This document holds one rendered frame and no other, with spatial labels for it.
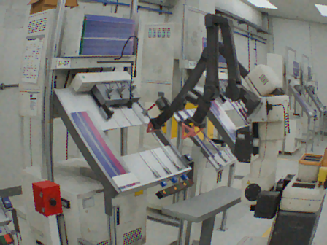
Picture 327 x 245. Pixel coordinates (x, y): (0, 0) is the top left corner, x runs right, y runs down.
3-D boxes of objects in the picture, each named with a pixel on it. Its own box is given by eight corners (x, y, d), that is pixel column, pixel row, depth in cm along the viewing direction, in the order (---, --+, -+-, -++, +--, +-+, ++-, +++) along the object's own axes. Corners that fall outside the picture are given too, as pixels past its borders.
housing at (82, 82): (121, 94, 279) (133, 79, 272) (71, 99, 238) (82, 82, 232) (114, 86, 282) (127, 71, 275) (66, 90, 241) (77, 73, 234)
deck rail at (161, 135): (185, 175, 260) (192, 169, 257) (183, 176, 258) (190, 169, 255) (120, 89, 282) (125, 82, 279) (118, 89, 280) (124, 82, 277)
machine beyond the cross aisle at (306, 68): (325, 141, 804) (328, 60, 777) (320, 146, 736) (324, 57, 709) (279, 134, 877) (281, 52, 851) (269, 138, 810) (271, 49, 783)
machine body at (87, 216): (146, 249, 284) (147, 176, 275) (86, 273, 226) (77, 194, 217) (85, 225, 319) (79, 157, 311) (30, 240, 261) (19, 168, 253)
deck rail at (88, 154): (114, 198, 203) (121, 192, 200) (112, 199, 202) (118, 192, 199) (50, 95, 225) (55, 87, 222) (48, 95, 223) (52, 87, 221)
